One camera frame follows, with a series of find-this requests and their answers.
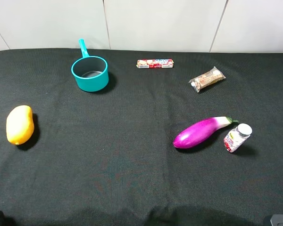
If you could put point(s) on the small white capped bottle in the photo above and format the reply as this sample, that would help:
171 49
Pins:
236 137

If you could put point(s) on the grey object bottom right corner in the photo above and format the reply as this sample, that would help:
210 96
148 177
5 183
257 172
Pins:
277 220

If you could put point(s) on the red candy roll pack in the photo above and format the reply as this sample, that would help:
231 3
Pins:
154 63

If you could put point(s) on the purple eggplant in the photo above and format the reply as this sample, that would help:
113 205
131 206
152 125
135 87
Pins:
201 131

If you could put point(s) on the black tablecloth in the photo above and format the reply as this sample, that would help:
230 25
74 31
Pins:
107 158

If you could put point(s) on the clear wrapped snack bar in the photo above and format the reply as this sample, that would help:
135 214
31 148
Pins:
206 79

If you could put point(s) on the yellow mango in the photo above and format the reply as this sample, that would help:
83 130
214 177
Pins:
20 125

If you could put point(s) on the teal saucepan with handle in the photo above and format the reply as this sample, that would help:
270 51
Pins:
90 72

